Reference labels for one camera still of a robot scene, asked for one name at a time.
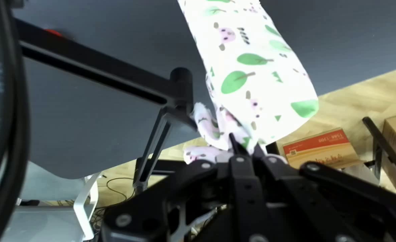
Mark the white metal leg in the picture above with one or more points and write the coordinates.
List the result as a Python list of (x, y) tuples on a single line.
[(87, 206)]

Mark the orange flat box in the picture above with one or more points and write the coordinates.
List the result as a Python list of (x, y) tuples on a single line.
[(318, 148)]

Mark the black metal table leg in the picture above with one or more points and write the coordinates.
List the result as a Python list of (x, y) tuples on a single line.
[(380, 143)]

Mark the white and green patterned cloth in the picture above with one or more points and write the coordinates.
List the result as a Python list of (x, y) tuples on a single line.
[(251, 81)]

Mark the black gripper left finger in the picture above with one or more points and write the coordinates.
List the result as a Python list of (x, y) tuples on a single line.
[(246, 202)]

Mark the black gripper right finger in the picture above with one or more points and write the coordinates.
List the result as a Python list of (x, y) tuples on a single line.
[(322, 202)]

